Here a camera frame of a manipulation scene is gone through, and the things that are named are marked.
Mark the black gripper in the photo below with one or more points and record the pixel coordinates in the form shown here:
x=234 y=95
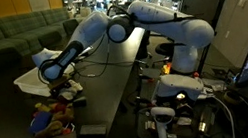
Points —
x=63 y=90

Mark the red ball toy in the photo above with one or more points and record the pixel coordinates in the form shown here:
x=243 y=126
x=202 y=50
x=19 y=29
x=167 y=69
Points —
x=60 y=107

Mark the brown stuffed toy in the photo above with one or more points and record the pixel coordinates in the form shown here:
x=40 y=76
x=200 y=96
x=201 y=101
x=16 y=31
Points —
x=64 y=116
x=49 y=130

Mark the yellow cylinder toy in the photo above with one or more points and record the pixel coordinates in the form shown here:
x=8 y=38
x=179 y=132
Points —
x=43 y=108

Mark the red yellow cone toy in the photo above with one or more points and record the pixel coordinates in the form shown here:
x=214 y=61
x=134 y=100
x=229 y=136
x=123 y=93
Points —
x=66 y=131

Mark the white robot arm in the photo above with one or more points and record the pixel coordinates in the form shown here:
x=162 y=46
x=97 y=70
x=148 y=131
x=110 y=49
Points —
x=163 y=22

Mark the white plastic bin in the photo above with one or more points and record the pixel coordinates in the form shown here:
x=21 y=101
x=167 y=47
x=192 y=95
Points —
x=30 y=83

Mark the dark upholstered chair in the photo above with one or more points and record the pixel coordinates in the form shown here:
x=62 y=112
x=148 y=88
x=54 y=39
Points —
x=71 y=25

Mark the green plaid sofa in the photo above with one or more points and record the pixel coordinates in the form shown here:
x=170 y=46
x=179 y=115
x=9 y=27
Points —
x=6 y=34

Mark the white VR controller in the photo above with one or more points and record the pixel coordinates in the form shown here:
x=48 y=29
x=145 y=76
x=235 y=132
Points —
x=162 y=115

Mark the black office chair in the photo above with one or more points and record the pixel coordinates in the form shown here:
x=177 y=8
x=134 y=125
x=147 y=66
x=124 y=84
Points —
x=164 y=49

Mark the white VR headset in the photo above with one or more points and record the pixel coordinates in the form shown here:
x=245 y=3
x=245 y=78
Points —
x=177 y=85

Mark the red stop button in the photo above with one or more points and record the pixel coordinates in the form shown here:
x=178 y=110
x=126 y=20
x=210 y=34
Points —
x=196 y=74

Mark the white light switch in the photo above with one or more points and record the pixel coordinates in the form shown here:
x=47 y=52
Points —
x=242 y=3

